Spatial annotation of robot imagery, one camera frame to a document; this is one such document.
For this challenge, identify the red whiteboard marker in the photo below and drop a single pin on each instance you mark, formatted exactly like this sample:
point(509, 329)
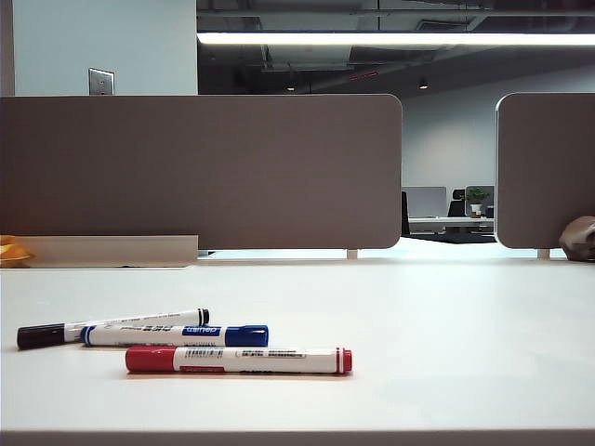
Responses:
point(279, 358)

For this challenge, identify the blue whiteboard marker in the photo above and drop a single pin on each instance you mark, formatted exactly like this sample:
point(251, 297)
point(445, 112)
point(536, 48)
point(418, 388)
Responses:
point(153, 334)

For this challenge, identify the black whiteboard marker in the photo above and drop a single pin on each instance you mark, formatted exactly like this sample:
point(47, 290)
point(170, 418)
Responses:
point(37, 335)

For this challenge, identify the brown desk divider panel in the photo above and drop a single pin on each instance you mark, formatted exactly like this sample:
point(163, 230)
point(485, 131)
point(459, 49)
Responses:
point(232, 172)
point(544, 172)

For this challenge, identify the grey desk partition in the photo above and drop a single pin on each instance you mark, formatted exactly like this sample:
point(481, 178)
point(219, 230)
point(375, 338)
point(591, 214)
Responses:
point(425, 202)
point(491, 202)

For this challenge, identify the white office desk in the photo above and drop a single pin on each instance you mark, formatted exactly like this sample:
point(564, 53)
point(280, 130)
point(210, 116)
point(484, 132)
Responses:
point(446, 224)

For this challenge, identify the black office chair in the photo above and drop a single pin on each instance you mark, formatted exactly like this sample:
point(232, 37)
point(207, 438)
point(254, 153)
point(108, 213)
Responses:
point(457, 204)

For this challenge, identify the red lit ceiling sign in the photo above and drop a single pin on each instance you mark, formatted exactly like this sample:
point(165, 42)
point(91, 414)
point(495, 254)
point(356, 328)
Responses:
point(363, 76)

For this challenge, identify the small potted green plant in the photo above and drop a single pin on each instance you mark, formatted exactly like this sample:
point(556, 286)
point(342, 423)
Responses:
point(476, 197)

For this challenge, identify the black pendant ceiling lamp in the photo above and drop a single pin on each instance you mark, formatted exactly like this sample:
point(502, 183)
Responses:
point(423, 84)

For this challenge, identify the brown lumpy object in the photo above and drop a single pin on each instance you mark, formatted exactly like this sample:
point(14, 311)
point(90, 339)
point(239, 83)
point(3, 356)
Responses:
point(578, 239)

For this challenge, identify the orange yellow object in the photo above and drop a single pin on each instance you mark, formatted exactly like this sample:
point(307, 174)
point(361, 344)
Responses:
point(14, 253)

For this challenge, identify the metal wall plate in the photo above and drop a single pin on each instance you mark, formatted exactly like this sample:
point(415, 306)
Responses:
point(101, 82)

